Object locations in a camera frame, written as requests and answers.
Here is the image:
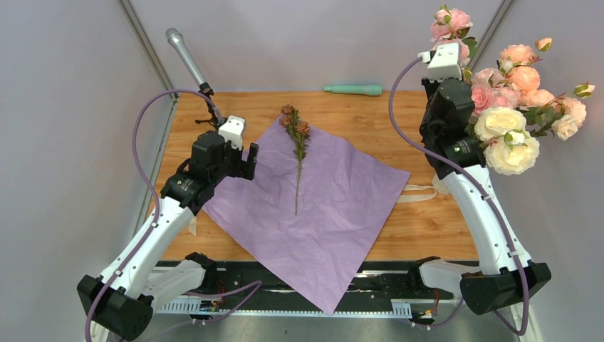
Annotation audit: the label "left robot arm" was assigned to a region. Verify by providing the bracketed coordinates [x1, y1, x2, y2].
[77, 131, 259, 341]

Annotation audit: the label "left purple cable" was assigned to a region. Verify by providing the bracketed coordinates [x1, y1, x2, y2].
[83, 88, 263, 342]

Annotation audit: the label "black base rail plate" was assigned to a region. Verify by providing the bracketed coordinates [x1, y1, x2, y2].
[193, 261, 454, 311]

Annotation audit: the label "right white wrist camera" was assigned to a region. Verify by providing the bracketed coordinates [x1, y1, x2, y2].
[417, 42, 462, 82]

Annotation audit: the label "cream white rose stem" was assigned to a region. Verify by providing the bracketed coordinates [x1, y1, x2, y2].
[474, 107, 540, 175]

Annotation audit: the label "white ribbed vase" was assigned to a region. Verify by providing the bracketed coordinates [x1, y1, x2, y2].
[432, 175, 451, 195]

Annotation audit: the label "teal cylindrical handle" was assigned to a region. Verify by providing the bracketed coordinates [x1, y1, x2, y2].
[323, 84, 383, 96]

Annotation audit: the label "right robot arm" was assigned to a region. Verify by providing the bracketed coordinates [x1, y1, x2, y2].
[406, 77, 552, 315]

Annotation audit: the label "peach artificial roses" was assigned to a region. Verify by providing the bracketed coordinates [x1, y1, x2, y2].
[471, 37, 595, 138]

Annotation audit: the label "large pink rose stem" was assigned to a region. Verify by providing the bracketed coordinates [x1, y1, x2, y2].
[472, 84, 515, 116]

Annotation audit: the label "pink flower bouquet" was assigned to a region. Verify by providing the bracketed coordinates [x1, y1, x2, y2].
[279, 104, 311, 214]

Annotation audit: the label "pink and purple wrapping paper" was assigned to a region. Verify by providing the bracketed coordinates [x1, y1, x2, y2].
[203, 122, 410, 314]

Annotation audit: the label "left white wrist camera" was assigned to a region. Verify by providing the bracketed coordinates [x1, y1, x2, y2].
[218, 115, 246, 150]

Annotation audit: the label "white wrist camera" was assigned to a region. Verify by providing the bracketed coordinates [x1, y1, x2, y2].
[218, 115, 246, 150]
[417, 42, 462, 82]

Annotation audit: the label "silver microphone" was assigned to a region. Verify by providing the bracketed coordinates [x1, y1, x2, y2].
[165, 28, 209, 89]

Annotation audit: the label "small pink rose stem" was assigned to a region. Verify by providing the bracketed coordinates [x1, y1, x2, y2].
[430, 5, 478, 82]

